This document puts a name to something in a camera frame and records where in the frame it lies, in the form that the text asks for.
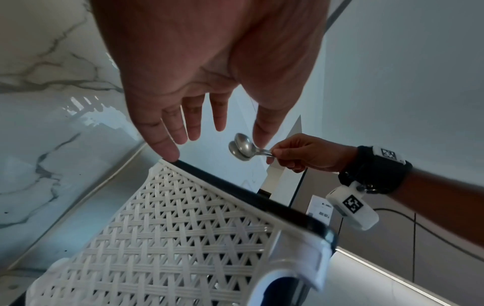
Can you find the person's right hand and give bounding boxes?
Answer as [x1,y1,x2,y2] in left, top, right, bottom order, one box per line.
[266,133,358,173]

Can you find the person's left hand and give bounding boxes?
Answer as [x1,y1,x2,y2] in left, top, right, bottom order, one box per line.
[88,0,330,162]

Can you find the steel tablespoon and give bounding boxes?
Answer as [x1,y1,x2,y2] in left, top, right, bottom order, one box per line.
[233,133,275,158]

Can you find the small steel teaspoon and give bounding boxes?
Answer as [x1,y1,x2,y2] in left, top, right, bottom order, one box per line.
[228,141,275,162]

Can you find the white and black dish rack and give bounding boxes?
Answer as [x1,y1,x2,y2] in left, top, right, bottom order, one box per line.
[7,158,338,306]

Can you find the person's right forearm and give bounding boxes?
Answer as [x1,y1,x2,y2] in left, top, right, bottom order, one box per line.
[387,168,484,258]

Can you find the white paper label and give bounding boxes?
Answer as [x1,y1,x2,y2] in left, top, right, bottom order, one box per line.
[305,195,334,223]

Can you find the black right wristband white markers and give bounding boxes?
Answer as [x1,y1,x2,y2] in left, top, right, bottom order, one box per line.
[337,145,414,195]

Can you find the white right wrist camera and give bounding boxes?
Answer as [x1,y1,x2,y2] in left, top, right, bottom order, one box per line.
[325,185,380,231]

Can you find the black power cable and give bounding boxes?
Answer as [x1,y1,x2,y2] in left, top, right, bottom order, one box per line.
[372,208,484,261]

